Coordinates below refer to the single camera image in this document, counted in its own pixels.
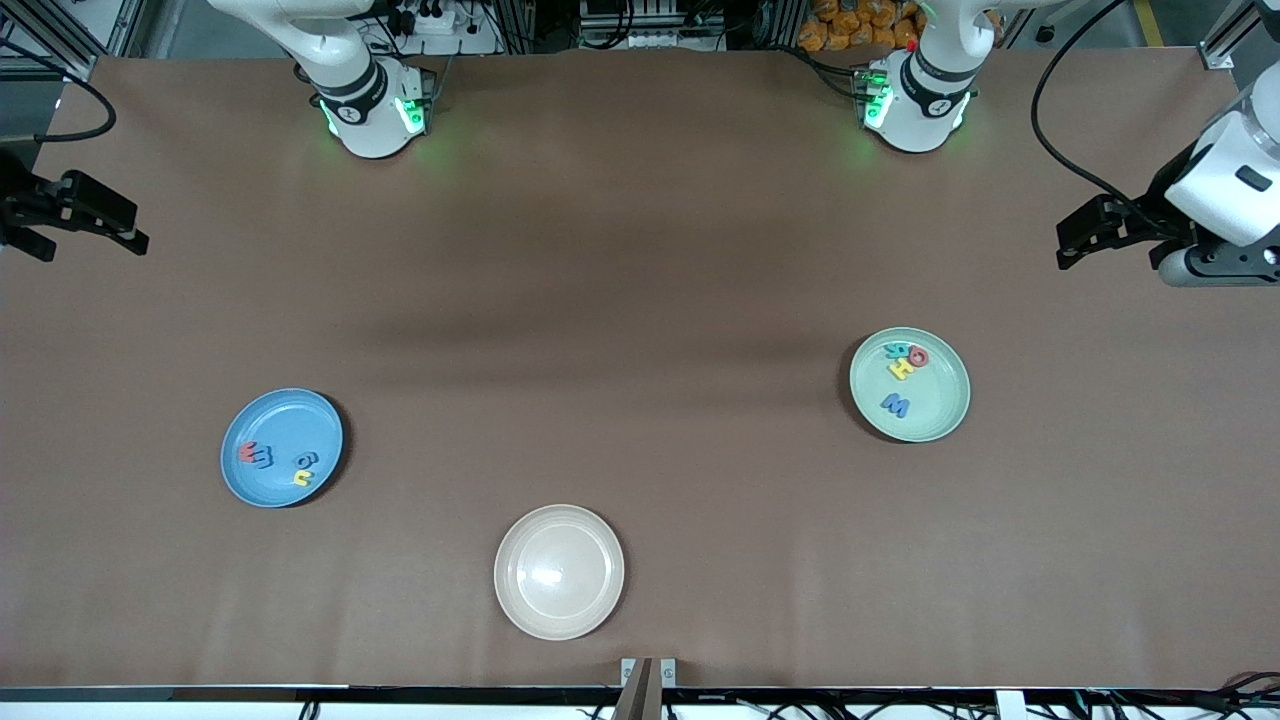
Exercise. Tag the blue foam letter g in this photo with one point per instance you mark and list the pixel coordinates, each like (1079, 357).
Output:
(306, 460)

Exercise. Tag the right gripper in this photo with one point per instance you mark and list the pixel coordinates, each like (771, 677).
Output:
(18, 205)

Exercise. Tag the aluminium frame post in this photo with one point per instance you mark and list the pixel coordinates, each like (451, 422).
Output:
(78, 68)
(1220, 52)

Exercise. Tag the beige plate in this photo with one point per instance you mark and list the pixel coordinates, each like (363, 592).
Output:
(558, 572)

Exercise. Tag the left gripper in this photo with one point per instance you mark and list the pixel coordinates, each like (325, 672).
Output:
(1160, 213)

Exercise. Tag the blue foam letter M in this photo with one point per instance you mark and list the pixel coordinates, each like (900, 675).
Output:
(896, 405)

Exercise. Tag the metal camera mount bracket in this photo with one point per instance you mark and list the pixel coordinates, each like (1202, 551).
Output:
(640, 690)

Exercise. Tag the green plate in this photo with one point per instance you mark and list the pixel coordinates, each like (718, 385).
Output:
(935, 400)

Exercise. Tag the orange snack bags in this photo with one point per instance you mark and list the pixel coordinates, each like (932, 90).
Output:
(850, 25)

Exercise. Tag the red foam letter Q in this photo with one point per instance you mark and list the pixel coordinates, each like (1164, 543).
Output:
(918, 356)

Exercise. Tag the blue plate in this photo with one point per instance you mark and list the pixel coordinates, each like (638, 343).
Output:
(290, 420)

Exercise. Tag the long white power strip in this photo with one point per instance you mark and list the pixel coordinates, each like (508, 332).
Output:
(650, 40)

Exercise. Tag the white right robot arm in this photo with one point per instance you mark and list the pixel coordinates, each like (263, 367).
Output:
(365, 105)

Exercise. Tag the red foam letter w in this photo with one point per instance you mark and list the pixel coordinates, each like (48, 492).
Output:
(247, 453)

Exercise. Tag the yellow foam letter H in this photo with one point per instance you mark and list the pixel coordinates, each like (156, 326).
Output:
(901, 369)

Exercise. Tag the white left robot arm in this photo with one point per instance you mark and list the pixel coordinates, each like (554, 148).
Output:
(915, 100)

